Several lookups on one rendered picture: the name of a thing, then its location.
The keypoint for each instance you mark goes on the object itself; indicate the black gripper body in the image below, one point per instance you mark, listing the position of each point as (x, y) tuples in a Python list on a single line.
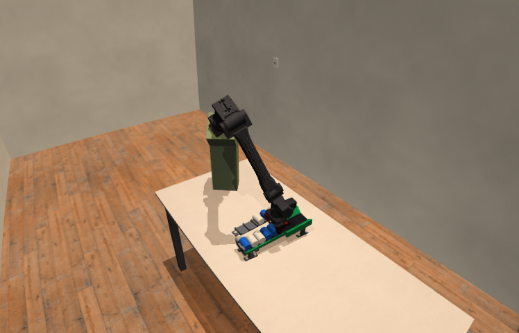
[(274, 217)]

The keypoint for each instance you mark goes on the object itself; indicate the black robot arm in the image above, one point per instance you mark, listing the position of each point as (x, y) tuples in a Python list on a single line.
[(235, 124)]

